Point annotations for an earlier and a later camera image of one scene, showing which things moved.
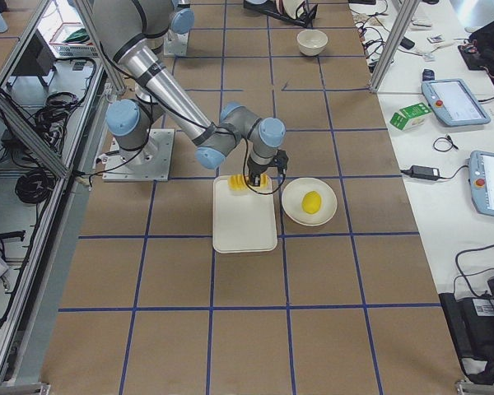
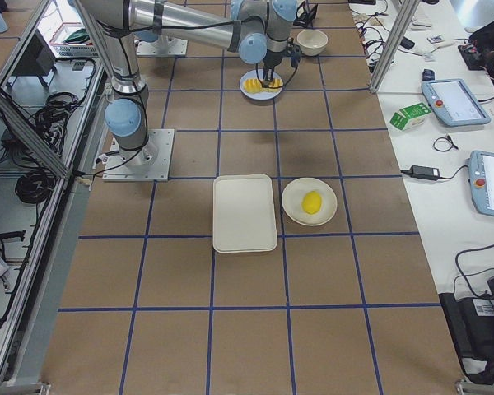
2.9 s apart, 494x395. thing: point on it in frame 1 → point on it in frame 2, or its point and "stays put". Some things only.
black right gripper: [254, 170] → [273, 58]
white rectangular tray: [243, 220] stays put
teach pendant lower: [490, 183] stays put
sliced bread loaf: [243, 182] → [254, 85]
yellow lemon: [311, 202] stays put
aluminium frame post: [393, 44] stays put
